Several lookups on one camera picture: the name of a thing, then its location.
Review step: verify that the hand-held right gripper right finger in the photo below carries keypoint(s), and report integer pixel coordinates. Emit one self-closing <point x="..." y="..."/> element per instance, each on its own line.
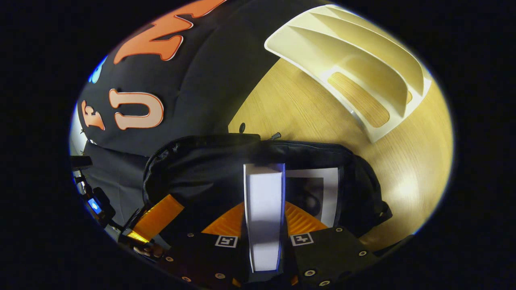
<point x="330" y="253"/>

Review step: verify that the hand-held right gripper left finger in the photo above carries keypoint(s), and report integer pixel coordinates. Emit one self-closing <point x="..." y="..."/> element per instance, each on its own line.
<point x="201" y="259"/>

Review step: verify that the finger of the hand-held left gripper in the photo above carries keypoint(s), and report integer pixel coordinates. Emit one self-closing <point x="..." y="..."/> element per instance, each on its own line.
<point x="157" y="219"/>

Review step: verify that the black schoolbag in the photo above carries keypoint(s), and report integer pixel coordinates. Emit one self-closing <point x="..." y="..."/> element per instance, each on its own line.
<point x="201" y="173"/>

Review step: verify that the blue cover book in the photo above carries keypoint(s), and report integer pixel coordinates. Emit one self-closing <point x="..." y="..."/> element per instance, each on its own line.
<point x="264" y="217"/>

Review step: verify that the white plastic bookshelf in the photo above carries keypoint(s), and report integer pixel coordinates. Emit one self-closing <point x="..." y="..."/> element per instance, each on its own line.
<point x="314" y="44"/>

